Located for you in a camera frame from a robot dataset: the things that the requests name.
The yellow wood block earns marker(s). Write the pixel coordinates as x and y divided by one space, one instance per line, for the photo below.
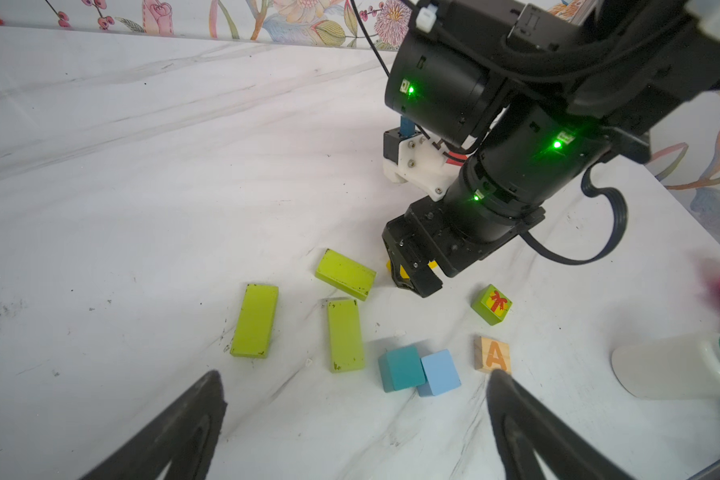
403 273

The teal cube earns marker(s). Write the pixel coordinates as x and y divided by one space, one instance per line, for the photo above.
401 369

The white bottle green cap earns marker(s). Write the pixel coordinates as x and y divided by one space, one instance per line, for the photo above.
677 368

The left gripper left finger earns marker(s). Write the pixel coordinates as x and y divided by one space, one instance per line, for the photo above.
177 444

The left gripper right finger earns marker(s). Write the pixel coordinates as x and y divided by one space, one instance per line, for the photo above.
526 432

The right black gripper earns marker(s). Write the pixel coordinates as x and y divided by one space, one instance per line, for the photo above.
529 155

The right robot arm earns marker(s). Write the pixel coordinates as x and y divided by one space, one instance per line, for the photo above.
625 68

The wood cube letter A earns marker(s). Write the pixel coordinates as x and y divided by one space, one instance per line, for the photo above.
491 355

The green cube red print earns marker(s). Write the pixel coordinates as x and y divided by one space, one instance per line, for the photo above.
491 305

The green block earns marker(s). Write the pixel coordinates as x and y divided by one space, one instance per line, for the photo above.
255 322
345 274
345 336

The light blue cube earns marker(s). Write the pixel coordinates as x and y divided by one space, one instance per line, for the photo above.
441 374

